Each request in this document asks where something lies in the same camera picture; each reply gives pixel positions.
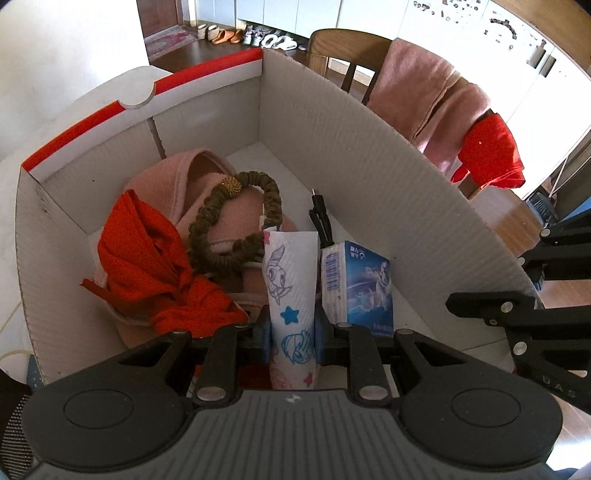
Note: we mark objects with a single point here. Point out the blue tissue pack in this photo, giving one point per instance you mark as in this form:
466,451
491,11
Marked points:
364,286

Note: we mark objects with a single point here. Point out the orange slippers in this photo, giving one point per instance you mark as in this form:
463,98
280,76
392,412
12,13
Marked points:
226,37

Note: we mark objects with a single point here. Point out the white shoes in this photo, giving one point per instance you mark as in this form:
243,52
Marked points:
272,40

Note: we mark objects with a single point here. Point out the cartoon print tissue pack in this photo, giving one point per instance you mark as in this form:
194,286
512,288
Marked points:
291,286

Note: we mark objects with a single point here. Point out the white base cabinet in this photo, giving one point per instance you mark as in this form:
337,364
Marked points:
286,14

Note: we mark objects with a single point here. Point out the brown wooden door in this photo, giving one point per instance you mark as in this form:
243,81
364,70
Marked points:
157,14

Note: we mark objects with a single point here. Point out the white cabinet with stickers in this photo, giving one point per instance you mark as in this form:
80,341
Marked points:
461,37

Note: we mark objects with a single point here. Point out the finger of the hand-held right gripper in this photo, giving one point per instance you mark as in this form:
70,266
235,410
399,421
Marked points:
563,258
498,307

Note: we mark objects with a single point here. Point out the pink towel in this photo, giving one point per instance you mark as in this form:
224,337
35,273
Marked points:
415,92

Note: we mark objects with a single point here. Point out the black dotted glove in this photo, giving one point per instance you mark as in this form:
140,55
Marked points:
11,415

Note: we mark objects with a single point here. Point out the wooden chair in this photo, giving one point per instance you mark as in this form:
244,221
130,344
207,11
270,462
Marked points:
332,46

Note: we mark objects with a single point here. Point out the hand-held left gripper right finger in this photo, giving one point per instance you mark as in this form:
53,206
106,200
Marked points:
321,342

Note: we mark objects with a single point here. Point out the red patterned rug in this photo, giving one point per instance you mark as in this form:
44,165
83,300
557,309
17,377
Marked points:
168,41

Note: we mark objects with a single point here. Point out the red cloth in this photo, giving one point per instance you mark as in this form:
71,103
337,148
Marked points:
147,249

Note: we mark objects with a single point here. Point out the red garment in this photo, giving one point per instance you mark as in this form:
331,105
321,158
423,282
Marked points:
489,147

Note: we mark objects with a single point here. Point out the beige boots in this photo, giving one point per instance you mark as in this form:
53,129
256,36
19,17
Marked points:
207,31

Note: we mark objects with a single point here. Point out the pink cloth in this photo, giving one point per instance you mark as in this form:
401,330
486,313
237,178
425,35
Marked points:
157,180

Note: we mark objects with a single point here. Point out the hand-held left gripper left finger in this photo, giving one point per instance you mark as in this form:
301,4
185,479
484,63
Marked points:
266,339

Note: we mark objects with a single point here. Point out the red and white cardboard box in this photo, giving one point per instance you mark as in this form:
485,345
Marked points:
323,138

